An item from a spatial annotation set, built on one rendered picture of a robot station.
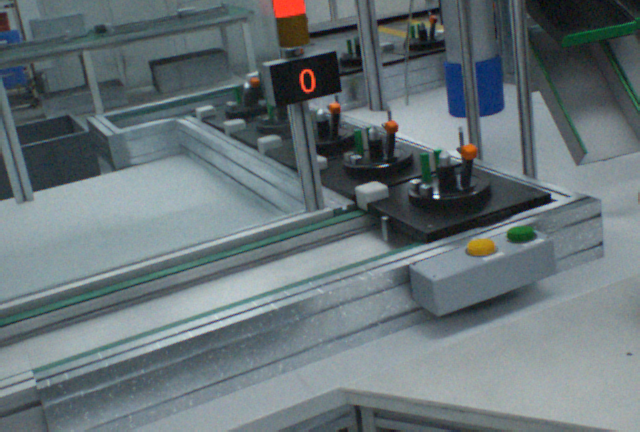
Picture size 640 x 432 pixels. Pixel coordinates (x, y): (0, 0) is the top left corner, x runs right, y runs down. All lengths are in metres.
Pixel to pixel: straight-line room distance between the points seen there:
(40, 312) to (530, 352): 0.73
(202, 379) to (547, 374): 0.45
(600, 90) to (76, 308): 0.97
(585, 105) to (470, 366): 0.60
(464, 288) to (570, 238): 0.26
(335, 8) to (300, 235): 9.08
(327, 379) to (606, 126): 0.70
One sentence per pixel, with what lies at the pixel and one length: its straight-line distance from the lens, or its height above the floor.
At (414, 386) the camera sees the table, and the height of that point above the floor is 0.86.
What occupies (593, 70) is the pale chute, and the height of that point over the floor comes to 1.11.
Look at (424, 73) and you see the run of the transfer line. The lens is 2.80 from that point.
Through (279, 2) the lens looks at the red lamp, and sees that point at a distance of 1.41.
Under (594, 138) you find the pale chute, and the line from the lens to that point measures 1.56.
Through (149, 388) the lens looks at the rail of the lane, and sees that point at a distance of 1.17.
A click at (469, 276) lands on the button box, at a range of 1.23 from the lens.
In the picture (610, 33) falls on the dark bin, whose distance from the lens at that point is 1.52.
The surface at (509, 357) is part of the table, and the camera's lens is 1.20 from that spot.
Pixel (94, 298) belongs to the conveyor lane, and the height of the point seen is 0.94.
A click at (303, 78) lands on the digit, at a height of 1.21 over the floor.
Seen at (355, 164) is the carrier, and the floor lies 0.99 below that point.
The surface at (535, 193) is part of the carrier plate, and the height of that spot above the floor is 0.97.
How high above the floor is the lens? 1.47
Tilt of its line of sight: 18 degrees down
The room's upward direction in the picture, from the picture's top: 9 degrees counter-clockwise
